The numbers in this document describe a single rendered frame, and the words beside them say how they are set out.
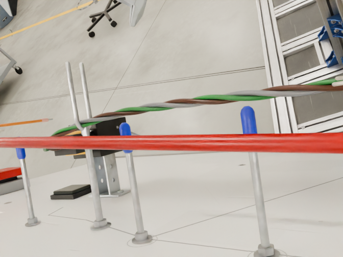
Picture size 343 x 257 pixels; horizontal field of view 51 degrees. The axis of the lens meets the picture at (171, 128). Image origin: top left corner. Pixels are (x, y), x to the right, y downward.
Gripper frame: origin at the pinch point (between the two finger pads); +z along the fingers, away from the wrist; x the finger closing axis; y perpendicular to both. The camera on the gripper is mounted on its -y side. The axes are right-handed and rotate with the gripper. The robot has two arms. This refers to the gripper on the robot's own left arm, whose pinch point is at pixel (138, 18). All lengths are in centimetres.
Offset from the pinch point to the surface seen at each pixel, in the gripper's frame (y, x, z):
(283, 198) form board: -9.9, 27.9, 14.5
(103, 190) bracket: 3.5, 12.1, 21.3
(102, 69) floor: -21, -278, 31
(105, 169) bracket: 3.7, 13.2, 18.2
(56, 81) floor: 18, -329, 54
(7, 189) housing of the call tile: 16.0, -2.6, 28.3
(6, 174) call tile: 16.4, -3.6, 26.2
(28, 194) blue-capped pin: 11.5, 18.7, 19.1
